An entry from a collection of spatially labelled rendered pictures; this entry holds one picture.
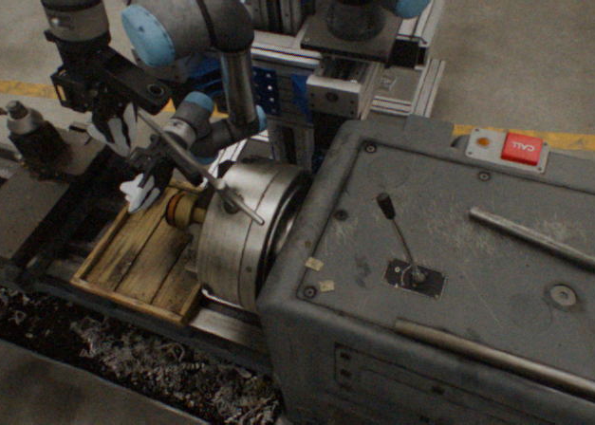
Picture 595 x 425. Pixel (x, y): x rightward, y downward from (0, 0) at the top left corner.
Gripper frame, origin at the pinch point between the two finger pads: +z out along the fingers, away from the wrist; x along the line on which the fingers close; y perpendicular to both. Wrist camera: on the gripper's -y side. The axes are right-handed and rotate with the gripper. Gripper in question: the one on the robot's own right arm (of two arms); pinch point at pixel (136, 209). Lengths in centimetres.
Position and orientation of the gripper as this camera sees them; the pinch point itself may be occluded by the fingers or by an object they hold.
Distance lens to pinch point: 122.4
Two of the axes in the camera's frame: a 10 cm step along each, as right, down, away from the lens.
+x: -0.8, -5.8, -8.1
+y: -9.2, -2.6, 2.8
